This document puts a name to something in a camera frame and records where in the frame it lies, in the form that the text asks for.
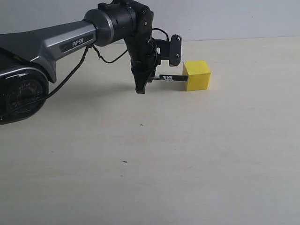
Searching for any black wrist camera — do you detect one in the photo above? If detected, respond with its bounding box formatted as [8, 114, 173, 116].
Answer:
[154, 34, 182, 67]

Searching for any black cable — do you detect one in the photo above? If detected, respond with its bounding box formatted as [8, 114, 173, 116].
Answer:
[0, 28, 171, 118]

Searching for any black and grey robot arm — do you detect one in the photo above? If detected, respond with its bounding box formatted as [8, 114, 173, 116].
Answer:
[0, 0, 158, 124]

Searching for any yellow cube block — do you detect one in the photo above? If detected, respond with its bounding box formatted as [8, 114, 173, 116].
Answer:
[182, 60, 211, 91]

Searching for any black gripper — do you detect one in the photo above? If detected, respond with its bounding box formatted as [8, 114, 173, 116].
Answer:
[124, 32, 158, 94]

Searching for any black and white marker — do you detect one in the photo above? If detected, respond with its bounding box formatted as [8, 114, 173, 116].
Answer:
[148, 74, 188, 83]

